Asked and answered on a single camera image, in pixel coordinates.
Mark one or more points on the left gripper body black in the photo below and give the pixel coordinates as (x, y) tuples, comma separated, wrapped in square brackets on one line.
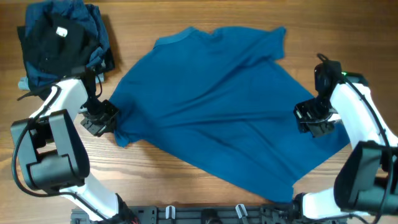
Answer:
[(101, 119)]

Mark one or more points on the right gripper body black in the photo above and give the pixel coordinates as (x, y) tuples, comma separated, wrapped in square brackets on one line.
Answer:
[(310, 117)]

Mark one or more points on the blue t-shirt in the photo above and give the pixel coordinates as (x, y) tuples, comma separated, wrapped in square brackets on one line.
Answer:
[(221, 102)]

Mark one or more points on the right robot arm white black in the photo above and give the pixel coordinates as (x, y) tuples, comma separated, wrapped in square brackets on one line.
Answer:
[(367, 183)]

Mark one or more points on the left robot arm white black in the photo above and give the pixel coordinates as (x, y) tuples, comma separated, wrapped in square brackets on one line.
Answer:
[(49, 158)]

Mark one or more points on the dark blue folded garment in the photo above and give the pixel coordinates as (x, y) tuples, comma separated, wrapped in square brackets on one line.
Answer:
[(87, 15)]

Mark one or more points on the black folded garment on pile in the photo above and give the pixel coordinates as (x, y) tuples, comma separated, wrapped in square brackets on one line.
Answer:
[(54, 46)]

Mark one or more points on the light grey folded garment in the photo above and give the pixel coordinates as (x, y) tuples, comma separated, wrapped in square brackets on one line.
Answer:
[(24, 85)]

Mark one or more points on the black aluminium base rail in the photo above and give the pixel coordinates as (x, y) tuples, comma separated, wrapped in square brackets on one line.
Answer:
[(238, 214)]

